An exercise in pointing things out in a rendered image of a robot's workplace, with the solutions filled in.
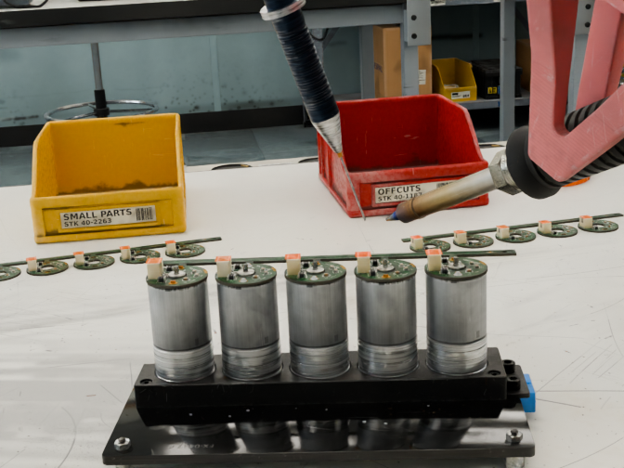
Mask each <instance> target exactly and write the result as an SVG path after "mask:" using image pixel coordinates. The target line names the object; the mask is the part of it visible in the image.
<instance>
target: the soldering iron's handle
mask: <svg viewBox="0 0 624 468"><path fill-rule="evenodd" d="M609 97H610V96H609ZM609 97H606V98H603V99H600V100H598V101H596V102H594V103H592V104H590V105H587V106H585V107H583V108H580V109H578V110H574V111H572V112H569V113H568V114H566V115H565V128H566V130H567V131H569V132H571V131H572V130H574V129H575V128H576V127H577V126H578V125H579V124H581V123H582V122H583V121H584V120H585V119H586V118H588V117H589V116H590V115H591V114H592V113H593V112H595V111H596V110H597V109H598V108H599V107H600V106H601V105H602V104H603V103H604V102H605V101H606V100H607V99H608V98H609ZM528 133H529V124H528V125H524V126H522V127H520V128H517V129H515V130H514V131H513V132H512V133H511V134H510V136H509V138H508V140H507V143H506V150H505V156H506V162H507V166H508V169H509V172H510V175H511V177H512V179H513V181H514V183H515V184H516V186H517V187H519V188H520V189H521V190H522V191H523V192H524V193H525V194H526V195H527V196H528V197H530V198H533V199H537V200H542V199H546V198H549V197H551V196H553V195H555V194H556V193H557V192H558V191H559V190H560V188H561V187H562V186H564V185H568V184H571V183H573V182H576V181H579V180H581V179H583V178H586V177H589V176H594V175H597V174H599V173H601V172H604V171H607V170H609V169H612V168H615V167H618V166H620V165H623V164H624V138H623V139H621V140H620V141H619V142H618V143H617V144H616V145H615V146H613V147H612V148H611V149H609V150H608V151H606V152H605V153H604V154H602V155H601V156H599V157H598V158H597V159H595V160H594V161H593V162H591V163H590V164H588V165H587V166H585V167H584V168H583V169H581V170H580V171H579V172H577V173H576V174H575V175H573V176H572V177H570V178H569V179H567V180H566V181H563V182H559V181H556V180H555V179H553V178H552V177H551V176H550V175H549V174H547V173H546V172H545V171H544V170H543V169H541V168H540V167H539V166H538V165H537V164H536V163H534V162H533V161H532V160H531V159H530V158H529V156H528Z"/></svg>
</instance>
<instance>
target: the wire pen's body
mask: <svg viewBox="0 0 624 468"><path fill-rule="evenodd" d="M264 3H265V6H264V7H263V8H262V9H261V10H260V13H261V16H262V18H263V20H271V21H272V24H273V26H274V29H275V31H276V33H277V34H278V38H279V42H280V44H281V47H282V50H283V52H284V55H285V56H286V59H287V61H288V64H289V66H290V69H291V71H292V76H294V77H293V78H294V81H295V83H296V85H297V86H298V90H299V92H300V95H301V97H302V100H303V101H304V104H305V109H306V111H307V114H308V116H309V119H310V121H311V123H321V122H324V121H327V120H329V119H330V118H332V117H334V116H335V115H336V114H337V113H338V112H339V109H338V106H337V103H336V101H335V98H334V95H333V93H332V90H331V87H330V84H329V82H328V79H327V77H326V74H325V71H324V69H323V67H322V66H321V65H322V64H321V61H320V60H319V56H318V52H317V50H316V48H315V46H314V42H313V40H312V37H311V35H310V32H309V30H308V27H307V25H306V23H305V18H304V15H303V13H302V10H301V7H302V6H304V5H305V3H306V0H264Z"/></svg>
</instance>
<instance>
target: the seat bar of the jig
mask: <svg viewBox="0 0 624 468"><path fill-rule="evenodd" d="M281 361H282V370H281V372H280V373H278V374H276V375H274V376H272V377H269V378H266V379H263V380H257V381H239V380H233V379H230V378H228V377H227V376H225V375H224V374H223V364H222V354H219V355H214V366H215V371H214V372H213V373H212V374H211V375H209V376H207V377H205V378H202V379H200V380H197V381H192V382H186V383H172V382H166V381H163V380H161V379H159V378H157V377H156V370H155V363H154V364H144V365H143V367H142V369H141V371H140V373H139V374H138V376H137V378H136V382H135V384H134V391H135V400H136V408H137V409H143V408H183V407H223V406H264V405H304V404H344V403H384V402H425V401H465V400H505V399H507V375H506V372H505V369H504V366H503V363H502V360H501V354H500V351H499V348H498V347H488V348H487V367H486V368H485V369H484V370H482V371H480V372H478V373H475V374H470V375H463V376H453V375H445V374H440V373H437V372H434V371H432V370H429V369H428V368H427V366H426V362H427V361H426V349H418V369H417V370H416V371H414V372H412V373H410V374H407V375H404V376H399V377H390V378H384V377H375V376H370V375H368V374H365V373H363V372H361V371H360V370H359V369H358V351H349V361H350V369H349V371H348V372H346V373H344V374H342V375H340V376H337V377H333V378H329V379H307V378H302V377H299V376H296V375H294V374H292V373H291V364H290V352H289V353H281Z"/></svg>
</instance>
